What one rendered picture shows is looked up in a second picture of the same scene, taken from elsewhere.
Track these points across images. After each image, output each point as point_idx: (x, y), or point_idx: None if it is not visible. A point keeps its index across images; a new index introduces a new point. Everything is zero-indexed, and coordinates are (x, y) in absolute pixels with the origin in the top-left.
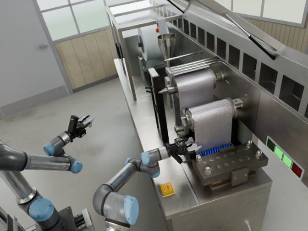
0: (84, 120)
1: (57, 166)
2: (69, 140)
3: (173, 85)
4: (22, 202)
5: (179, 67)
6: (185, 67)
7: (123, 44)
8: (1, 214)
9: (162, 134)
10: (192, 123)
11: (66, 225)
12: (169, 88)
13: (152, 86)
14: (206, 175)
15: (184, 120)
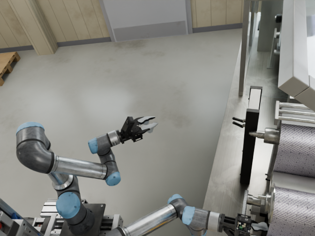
0: (146, 121)
1: (88, 175)
2: (118, 143)
3: (277, 133)
4: (55, 188)
5: (298, 111)
6: (310, 115)
7: (246, 19)
8: (4, 223)
9: (242, 176)
10: (269, 216)
11: (90, 226)
12: (266, 136)
13: (244, 120)
14: None
15: (270, 189)
